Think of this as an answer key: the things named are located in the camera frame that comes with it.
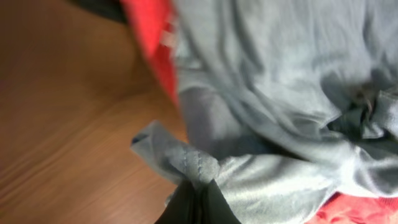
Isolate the light blue t-shirt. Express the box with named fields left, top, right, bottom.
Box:
left=130, top=0, right=398, bottom=224

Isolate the dark navy garment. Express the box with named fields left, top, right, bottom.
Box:
left=68, top=0, right=128, bottom=24

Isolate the red printed t-shirt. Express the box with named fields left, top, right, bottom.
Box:
left=120, top=0, right=398, bottom=224

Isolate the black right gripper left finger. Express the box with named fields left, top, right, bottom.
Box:
left=155, top=180, right=197, bottom=224

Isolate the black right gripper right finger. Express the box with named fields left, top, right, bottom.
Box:
left=198, top=180, right=241, bottom=224

